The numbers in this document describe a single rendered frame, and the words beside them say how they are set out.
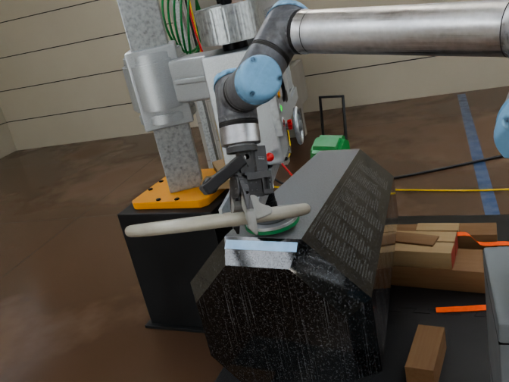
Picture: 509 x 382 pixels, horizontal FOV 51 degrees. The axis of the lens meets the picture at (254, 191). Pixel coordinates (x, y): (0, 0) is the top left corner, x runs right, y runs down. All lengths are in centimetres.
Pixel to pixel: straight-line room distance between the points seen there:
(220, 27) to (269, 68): 76
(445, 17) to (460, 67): 632
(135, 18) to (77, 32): 577
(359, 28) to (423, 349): 180
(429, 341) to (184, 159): 153
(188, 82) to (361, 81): 476
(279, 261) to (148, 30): 140
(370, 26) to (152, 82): 191
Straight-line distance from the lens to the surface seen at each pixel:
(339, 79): 733
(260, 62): 109
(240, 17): 184
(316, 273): 204
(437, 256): 306
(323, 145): 408
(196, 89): 275
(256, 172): 119
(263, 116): 190
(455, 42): 93
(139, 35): 286
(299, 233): 209
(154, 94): 281
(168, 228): 122
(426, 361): 251
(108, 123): 871
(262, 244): 211
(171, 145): 294
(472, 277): 308
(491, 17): 91
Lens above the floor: 174
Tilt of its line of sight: 20 degrees down
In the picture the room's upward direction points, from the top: 12 degrees counter-clockwise
